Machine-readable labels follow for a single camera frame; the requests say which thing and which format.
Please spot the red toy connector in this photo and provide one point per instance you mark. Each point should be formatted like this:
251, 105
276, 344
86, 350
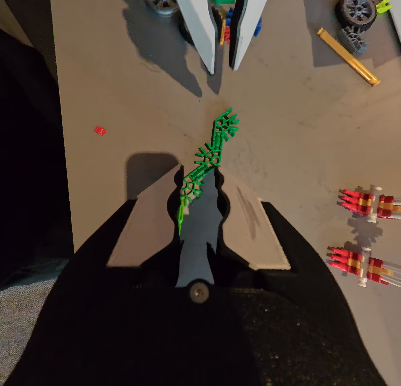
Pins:
227, 34

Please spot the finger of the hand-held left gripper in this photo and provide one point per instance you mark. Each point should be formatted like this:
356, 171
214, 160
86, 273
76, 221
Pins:
253, 9
194, 16

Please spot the long yellow toy rod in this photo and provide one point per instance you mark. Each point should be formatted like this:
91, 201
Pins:
347, 56

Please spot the toy wheel with black tire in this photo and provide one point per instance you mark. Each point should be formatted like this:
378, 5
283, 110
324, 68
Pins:
357, 9

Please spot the blue toy connector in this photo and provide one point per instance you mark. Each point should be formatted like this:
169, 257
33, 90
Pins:
258, 27

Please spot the short orange toy rod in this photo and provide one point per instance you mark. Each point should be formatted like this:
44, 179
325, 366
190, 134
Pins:
223, 31

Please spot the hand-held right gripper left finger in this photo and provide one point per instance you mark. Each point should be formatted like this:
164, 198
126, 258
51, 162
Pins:
144, 232

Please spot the lime green toy clip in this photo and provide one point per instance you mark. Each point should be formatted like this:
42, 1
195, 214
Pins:
383, 6

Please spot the black toy tire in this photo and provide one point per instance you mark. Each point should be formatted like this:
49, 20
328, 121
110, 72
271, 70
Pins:
186, 31

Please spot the small red toy clip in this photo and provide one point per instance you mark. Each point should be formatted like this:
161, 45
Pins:
100, 130

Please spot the grey toy connector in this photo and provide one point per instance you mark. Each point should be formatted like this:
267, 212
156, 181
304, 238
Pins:
352, 39

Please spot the person's black clothing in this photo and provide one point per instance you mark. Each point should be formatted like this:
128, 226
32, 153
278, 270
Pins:
28, 141

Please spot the red yellow toy assembly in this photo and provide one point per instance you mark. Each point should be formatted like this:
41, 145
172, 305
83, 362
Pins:
357, 201
347, 262

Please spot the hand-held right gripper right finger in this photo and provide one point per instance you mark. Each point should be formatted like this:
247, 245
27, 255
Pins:
247, 229

